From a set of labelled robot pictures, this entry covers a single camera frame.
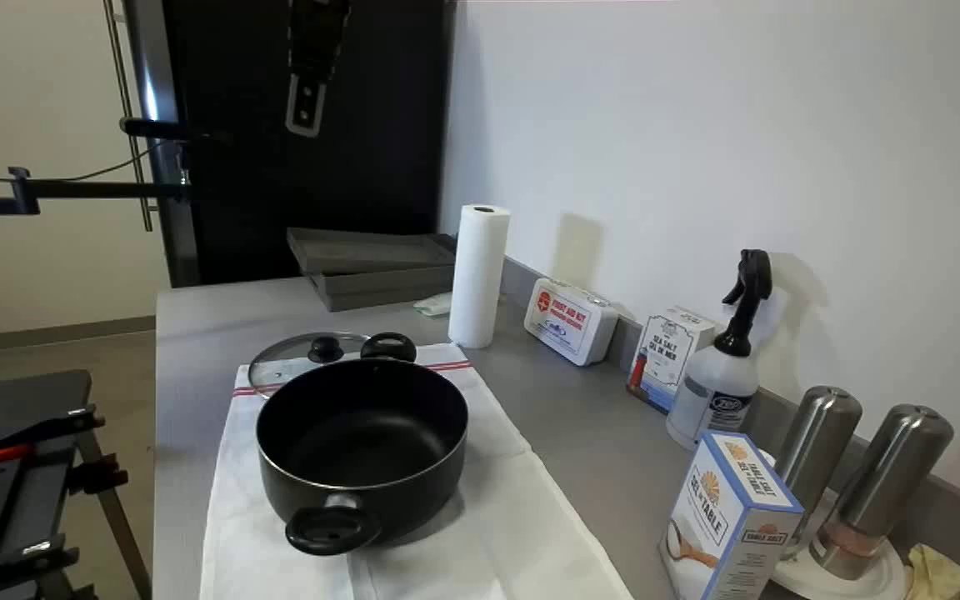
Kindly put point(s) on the white paper towel roll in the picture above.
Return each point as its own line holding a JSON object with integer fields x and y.
{"x": 479, "y": 278}

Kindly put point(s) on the glass lid with black knob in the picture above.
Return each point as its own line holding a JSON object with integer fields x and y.
{"x": 285, "y": 360}

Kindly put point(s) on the white box with red print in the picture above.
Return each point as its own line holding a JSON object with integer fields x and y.
{"x": 569, "y": 323}

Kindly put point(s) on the black cooking pot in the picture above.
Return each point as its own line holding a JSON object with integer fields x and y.
{"x": 357, "y": 435}

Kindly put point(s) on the white spray bottle black trigger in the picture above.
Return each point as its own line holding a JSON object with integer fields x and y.
{"x": 714, "y": 386}

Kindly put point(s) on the blue white carton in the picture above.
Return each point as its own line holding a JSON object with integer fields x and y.
{"x": 724, "y": 520}

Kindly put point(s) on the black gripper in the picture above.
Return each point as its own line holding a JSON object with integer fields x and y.
{"x": 317, "y": 36}

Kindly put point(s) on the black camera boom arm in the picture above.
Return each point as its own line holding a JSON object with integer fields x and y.
{"x": 83, "y": 189}

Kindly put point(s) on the grey foam pad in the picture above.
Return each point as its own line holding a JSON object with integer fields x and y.
{"x": 393, "y": 289}
{"x": 365, "y": 248}

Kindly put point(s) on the stainless steel grinder mill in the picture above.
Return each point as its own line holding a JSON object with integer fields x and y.
{"x": 818, "y": 438}
{"x": 891, "y": 473}

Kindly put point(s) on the small white carton box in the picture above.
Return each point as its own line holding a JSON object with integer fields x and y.
{"x": 668, "y": 356}

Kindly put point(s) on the white round plate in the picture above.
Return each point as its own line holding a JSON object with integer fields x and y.
{"x": 803, "y": 579}

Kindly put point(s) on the white towel with red stripes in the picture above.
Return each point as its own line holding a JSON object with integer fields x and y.
{"x": 525, "y": 520}

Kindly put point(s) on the tall black cabinet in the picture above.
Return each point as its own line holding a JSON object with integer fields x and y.
{"x": 383, "y": 123}

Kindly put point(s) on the yellow cloth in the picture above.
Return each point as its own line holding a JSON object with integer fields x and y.
{"x": 934, "y": 576}

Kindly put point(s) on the black perforated work table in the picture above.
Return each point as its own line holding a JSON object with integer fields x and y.
{"x": 9, "y": 446}

